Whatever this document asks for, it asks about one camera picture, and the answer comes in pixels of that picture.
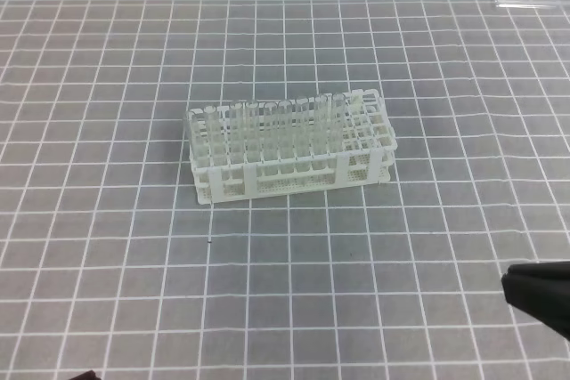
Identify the white plastic test tube rack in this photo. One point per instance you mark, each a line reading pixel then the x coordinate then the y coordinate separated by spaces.
pixel 368 151

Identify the grey checked tablecloth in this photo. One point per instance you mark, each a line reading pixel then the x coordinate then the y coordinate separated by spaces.
pixel 110 264

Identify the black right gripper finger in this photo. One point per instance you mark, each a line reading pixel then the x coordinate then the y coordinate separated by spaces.
pixel 541 290

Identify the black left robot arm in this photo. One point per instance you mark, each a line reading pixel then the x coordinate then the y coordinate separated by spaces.
pixel 88 375

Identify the clear glass test tube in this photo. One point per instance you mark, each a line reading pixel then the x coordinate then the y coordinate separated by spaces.
pixel 337 119

